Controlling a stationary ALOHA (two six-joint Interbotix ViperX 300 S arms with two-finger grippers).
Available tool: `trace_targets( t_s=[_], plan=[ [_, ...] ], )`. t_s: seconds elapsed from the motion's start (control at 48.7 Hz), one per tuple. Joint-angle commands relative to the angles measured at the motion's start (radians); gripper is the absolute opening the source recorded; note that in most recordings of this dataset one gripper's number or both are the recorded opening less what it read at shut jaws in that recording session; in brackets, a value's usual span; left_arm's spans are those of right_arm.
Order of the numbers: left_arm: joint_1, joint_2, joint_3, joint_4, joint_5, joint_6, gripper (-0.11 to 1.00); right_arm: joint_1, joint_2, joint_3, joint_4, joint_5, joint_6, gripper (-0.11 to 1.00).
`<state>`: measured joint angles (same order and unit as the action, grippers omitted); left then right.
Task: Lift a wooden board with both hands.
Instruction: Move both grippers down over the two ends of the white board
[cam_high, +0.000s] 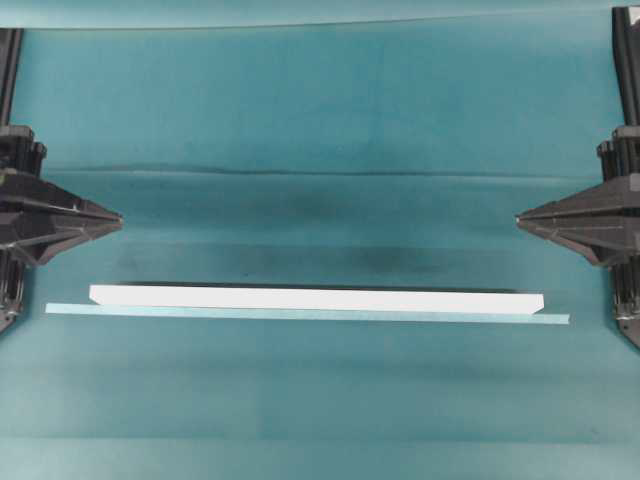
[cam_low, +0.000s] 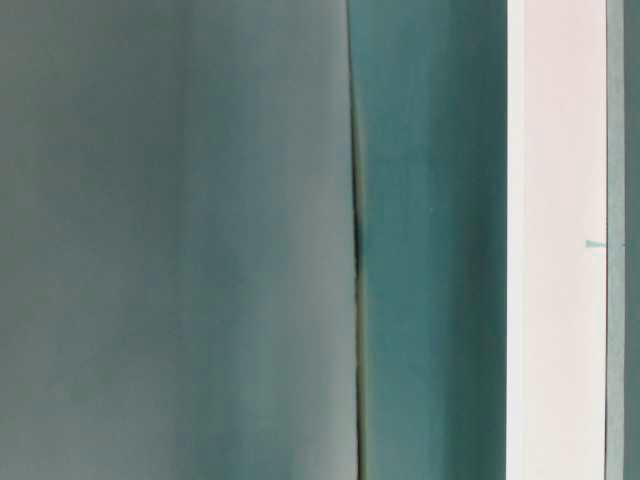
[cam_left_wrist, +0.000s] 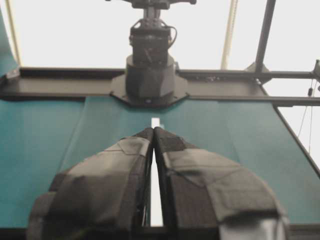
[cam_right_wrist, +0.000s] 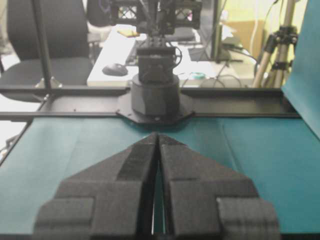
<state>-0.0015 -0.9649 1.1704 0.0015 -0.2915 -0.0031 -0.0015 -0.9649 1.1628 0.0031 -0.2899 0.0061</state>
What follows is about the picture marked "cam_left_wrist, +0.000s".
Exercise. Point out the teal table mat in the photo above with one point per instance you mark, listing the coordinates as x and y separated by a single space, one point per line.
135 36

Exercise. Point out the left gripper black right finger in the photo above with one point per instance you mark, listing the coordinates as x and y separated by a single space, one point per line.
206 196

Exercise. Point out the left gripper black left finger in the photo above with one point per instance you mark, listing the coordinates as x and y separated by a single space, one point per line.
101 198

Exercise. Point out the black metal frame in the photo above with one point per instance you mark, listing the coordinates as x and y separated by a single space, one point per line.
63 115

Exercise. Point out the white wooden board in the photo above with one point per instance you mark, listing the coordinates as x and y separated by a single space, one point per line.
156 215

